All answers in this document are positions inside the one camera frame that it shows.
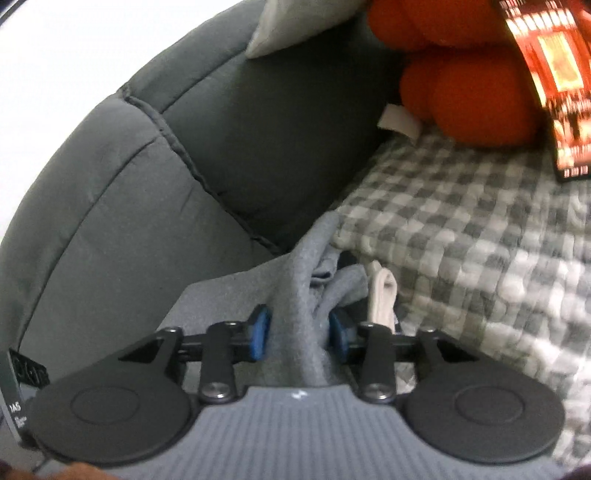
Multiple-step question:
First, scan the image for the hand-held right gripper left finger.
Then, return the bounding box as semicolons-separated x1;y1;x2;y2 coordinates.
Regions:
117;305;271;403

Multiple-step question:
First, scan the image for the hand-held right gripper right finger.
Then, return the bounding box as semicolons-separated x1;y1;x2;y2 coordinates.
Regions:
329;307;483;403

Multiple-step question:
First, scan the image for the grey t-shirt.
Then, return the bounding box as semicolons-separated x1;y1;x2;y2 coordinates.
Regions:
166;212;370;388

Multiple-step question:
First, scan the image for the person's right hand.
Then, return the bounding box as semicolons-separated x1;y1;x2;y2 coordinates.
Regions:
0;462;105;480

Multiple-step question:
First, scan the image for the beige folded cloth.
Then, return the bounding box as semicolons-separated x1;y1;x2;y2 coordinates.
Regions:
367;261;400;333

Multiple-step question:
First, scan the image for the grey checked blanket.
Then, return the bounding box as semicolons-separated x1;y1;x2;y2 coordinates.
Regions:
332;124;591;472

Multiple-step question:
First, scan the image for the dark grey sofa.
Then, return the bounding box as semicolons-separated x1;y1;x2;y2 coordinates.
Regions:
0;0;407;402

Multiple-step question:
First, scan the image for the orange pumpkin plush cushion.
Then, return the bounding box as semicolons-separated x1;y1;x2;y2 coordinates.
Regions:
367;0;543;148

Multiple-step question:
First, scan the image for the light grey pillow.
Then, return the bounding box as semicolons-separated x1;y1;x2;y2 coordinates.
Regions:
245;0;370;58

